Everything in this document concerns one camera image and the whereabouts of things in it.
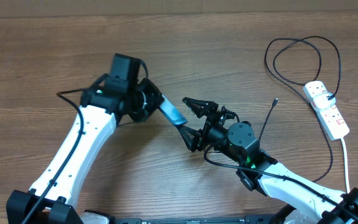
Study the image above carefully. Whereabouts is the white power strip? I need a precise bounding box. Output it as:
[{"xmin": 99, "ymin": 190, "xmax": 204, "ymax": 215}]
[{"xmin": 303, "ymin": 81, "xmax": 350, "ymax": 141}]

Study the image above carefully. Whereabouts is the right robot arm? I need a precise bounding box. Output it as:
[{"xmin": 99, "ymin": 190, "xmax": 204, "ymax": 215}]
[{"xmin": 178, "ymin": 97, "xmax": 358, "ymax": 223}]

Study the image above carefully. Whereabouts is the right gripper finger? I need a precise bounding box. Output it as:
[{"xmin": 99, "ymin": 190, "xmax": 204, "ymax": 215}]
[
  {"xmin": 178, "ymin": 125, "xmax": 201, "ymax": 152},
  {"xmin": 182, "ymin": 97, "xmax": 219, "ymax": 118}
]

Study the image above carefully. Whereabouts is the white power strip cord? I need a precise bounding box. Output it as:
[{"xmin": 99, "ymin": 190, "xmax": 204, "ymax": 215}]
[{"xmin": 339, "ymin": 138, "xmax": 351, "ymax": 193}]

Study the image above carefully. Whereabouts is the white USB charger plug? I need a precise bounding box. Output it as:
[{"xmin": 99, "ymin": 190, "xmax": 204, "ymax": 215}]
[{"xmin": 311, "ymin": 92, "xmax": 336, "ymax": 111}]

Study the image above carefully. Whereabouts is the blue Galaxy smartphone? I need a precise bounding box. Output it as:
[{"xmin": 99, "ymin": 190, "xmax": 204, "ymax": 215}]
[{"xmin": 159, "ymin": 95, "xmax": 188, "ymax": 126}]

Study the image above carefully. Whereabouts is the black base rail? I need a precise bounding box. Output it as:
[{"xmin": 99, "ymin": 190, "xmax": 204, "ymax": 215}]
[{"xmin": 79, "ymin": 211, "xmax": 279, "ymax": 224}]

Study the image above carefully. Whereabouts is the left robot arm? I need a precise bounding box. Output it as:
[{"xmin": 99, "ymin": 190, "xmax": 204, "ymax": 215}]
[{"xmin": 6, "ymin": 54, "xmax": 171, "ymax": 223}]

